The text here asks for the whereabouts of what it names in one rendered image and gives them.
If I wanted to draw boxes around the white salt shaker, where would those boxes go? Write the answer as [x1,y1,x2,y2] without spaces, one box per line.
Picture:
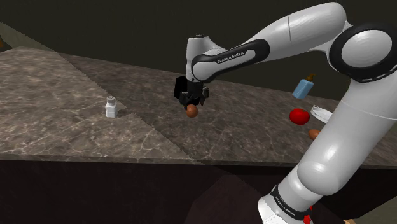
[105,95,118,119]

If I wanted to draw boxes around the red tomato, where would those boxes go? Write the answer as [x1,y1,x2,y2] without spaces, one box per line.
[289,108,310,126]

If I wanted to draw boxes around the blue soap dispenser bottle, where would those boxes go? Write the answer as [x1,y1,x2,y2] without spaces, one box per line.
[292,73,317,100]

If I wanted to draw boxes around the dark robot stand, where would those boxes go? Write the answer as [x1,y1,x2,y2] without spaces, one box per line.
[185,174,345,224]

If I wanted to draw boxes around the white plate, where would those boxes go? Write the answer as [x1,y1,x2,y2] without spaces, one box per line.
[310,105,333,124]

